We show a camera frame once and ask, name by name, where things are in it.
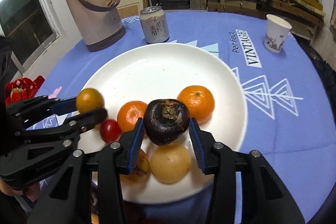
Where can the silver drink can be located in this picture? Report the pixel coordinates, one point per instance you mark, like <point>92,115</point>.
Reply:
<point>154,25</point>

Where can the small yellow orange back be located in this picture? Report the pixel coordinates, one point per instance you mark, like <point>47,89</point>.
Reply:
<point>89,99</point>

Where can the white oval plate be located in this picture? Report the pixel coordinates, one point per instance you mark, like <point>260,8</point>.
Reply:
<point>162,71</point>

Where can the yellow pear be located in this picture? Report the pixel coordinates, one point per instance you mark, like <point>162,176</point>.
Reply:
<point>171,163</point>

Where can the window with grey frame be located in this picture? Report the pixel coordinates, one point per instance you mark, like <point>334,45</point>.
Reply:
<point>31,26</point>

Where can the red cherry tomato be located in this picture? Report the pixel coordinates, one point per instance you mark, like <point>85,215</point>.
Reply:
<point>110,131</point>

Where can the red fabric item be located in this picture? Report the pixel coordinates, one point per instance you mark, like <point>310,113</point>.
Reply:
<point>22,89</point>

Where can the white paper cup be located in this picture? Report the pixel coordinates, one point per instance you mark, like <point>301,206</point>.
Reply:
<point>277,30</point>

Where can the dark mangosteen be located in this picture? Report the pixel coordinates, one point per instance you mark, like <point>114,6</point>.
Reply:
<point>165,120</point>

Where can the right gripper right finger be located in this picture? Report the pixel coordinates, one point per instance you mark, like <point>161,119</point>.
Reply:
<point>214,157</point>

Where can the person left hand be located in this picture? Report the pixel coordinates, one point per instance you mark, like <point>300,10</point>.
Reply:
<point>32,192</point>

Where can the large orange mandarin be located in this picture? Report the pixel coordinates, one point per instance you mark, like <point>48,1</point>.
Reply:
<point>199,101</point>

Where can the striped tan small melon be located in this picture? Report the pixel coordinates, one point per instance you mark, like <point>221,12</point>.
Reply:
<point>141,171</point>

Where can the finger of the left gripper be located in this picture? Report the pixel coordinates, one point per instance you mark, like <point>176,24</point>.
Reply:
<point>62,107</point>
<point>82,122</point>

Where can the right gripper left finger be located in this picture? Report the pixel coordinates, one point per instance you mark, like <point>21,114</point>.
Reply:
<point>119,157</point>

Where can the small orange mandarin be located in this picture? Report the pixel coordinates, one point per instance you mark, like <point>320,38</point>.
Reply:
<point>129,113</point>

